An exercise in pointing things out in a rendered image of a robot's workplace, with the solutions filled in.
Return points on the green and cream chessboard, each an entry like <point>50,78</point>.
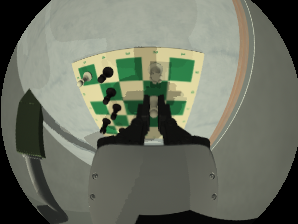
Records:
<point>131,80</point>

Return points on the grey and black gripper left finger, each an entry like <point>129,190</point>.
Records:
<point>135,133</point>

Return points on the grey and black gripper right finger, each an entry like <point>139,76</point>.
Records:
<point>169,129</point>

